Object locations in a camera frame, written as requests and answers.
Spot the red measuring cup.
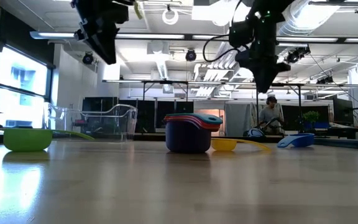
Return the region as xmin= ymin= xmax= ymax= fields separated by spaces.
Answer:
xmin=163 ymin=115 xmax=222 ymax=130

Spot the person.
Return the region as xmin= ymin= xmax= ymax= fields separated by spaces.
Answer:
xmin=257 ymin=95 xmax=287 ymax=136

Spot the large bright window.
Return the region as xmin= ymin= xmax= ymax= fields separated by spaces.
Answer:
xmin=0 ymin=45 xmax=53 ymax=129

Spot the purple measuring cup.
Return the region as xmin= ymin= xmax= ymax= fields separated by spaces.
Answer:
xmin=165 ymin=119 xmax=213 ymax=154

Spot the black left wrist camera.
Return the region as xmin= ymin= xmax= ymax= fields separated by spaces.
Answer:
xmin=109 ymin=0 xmax=131 ymax=26

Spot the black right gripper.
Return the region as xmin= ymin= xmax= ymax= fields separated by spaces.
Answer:
xmin=235 ymin=15 xmax=292 ymax=94

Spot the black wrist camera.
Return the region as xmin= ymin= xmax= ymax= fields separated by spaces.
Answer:
xmin=109 ymin=0 xmax=131 ymax=26
xmin=228 ymin=21 xmax=255 ymax=49

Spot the black cabinet row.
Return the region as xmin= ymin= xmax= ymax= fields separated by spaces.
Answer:
xmin=81 ymin=96 xmax=196 ymax=135

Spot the white ceiling ring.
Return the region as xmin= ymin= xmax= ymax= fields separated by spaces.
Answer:
xmin=161 ymin=8 xmax=180 ymax=26

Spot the silver air duct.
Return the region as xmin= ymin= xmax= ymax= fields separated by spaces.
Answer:
xmin=277 ymin=0 xmax=342 ymax=37

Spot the black metal frame stand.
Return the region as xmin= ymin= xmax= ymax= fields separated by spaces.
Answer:
xmin=103 ymin=79 xmax=190 ymax=102
xmin=254 ymin=82 xmax=303 ymax=113

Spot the teal measuring cup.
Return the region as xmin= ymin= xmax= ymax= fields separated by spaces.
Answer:
xmin=165 ymin=112 xmax=224 ymax=126

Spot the yellow measuring cup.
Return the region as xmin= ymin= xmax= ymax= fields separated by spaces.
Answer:
xmin=210 ymin=138 xmax=273 ymax=154

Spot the green measuring cup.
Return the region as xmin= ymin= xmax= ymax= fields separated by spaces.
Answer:
xmin=0 ymin=127 xmax=95 ymax=153

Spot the white curtain panel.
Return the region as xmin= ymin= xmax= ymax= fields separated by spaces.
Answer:
xmin=224 ymin=102 xmax=258 ymax=138

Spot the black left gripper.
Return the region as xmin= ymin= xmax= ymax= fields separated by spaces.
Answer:
xmin=73 ymin=7 xmax=119 ymax=65

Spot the long ceiling light strip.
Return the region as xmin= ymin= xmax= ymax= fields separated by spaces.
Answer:
xmin=29 ymin=30 xmax=186 ymax=40
xmin=276 ymin=36 xmax=358 ymax=44

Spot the dark blue measuring cup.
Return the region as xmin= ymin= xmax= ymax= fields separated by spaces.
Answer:
xmin=277 ymin=133 xmax=316 ymax=149

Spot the orange measuring cup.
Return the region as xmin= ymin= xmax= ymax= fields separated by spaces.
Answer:
xmin=163 ymin=118 xmax=221 ymax=133

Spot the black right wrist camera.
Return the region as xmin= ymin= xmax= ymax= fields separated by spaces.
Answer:
xmin=228 ymin=21 xmax=255 ymax=49

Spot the black camera cable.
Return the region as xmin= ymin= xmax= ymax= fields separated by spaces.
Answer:
xmin=202 ymin=33 xmax=241 ymax=63

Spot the clear plastic basket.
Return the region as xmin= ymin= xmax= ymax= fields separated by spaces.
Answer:
xmin=44 ymin=102 xmax=139 ymax=142

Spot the green potted plant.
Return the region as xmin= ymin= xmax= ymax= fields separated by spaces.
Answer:
xmin=303 ymin=110 xmax=321 ymax=124

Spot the black monitor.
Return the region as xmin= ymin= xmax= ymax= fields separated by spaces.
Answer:
xmin=332 ymin=97 xmax=354 ymax=126

